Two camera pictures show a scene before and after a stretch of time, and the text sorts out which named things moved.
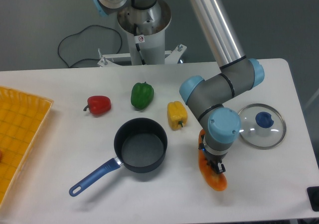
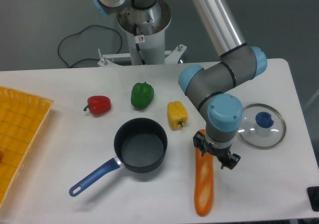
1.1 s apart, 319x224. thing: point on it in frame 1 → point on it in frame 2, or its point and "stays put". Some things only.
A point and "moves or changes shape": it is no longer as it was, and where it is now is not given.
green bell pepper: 142,95 stays put
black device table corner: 313,194 stays put
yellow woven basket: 22,115 stays put
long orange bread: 217,181 moves or changes shape
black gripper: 212,160 → 224,155
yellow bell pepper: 177,114 stays put
